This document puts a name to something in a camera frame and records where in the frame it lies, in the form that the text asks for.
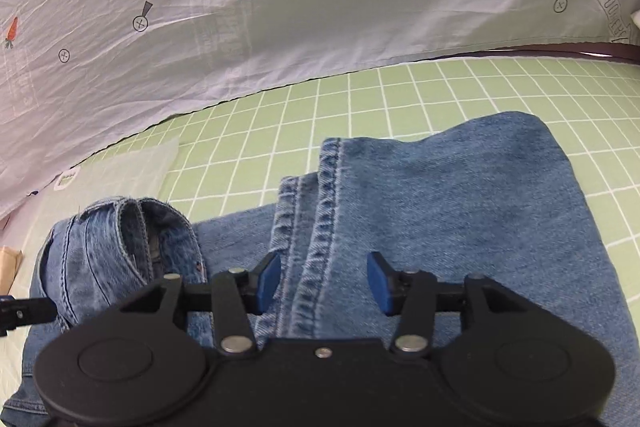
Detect translucent folding board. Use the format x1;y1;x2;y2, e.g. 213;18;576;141
50;135;181;228

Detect beige garment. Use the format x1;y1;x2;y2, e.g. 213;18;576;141
0;246;24;296

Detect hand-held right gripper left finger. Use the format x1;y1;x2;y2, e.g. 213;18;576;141
120;252;282;356

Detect green grid mat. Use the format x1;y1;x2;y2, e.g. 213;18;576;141
0;56;640;427

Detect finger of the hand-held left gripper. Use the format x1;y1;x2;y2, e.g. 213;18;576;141
0;296;58;336

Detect blue denim jeans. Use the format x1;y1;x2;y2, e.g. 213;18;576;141
0;111;640;427

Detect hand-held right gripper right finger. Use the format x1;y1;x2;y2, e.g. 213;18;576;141
366;251;529;355

